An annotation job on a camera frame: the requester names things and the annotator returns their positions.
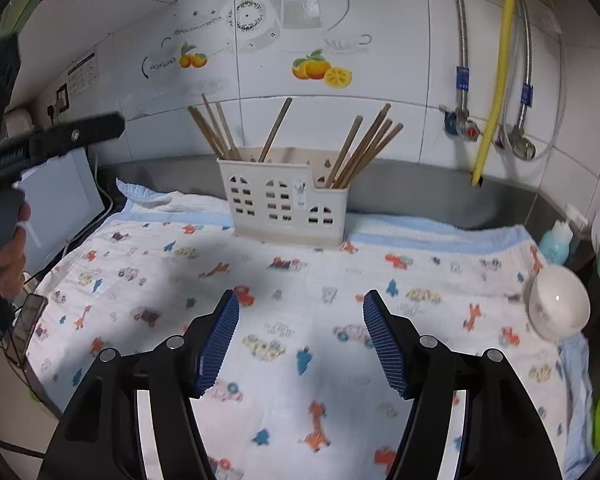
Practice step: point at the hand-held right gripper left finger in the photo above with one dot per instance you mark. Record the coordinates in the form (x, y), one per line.
(220, 340)

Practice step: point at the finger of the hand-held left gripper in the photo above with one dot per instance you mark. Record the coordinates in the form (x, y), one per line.
(75, 135)

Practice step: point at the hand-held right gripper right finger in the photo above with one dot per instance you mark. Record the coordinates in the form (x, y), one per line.
(385, 345)

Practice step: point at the beige plastic utensil holder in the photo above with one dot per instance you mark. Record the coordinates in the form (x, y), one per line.
(280, 200)

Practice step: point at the bunch of wooden chopsticks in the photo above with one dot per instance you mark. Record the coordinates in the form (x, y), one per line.
(276, 130)

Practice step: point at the person's left hand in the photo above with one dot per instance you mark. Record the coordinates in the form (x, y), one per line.
(11, 267)

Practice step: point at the white flat panel device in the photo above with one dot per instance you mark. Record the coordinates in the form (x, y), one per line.
(60, 200)

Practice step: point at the printed baby blanket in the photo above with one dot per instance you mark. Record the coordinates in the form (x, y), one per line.
(300, 285)

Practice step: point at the smartphone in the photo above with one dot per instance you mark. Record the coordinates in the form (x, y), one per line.
(26, 327)

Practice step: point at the white ceramic bowl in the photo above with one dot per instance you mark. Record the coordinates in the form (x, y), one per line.
(557, 305)

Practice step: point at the teal soap pump bottle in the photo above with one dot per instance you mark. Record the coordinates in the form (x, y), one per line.
(557, 245)

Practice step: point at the chrome angle valve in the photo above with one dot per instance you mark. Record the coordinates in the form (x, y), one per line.
(517, 144)

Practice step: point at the wall power socket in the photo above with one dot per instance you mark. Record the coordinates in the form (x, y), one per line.
(60, 97)

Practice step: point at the white wall label sticker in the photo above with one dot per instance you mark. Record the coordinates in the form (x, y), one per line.
(84, 72)

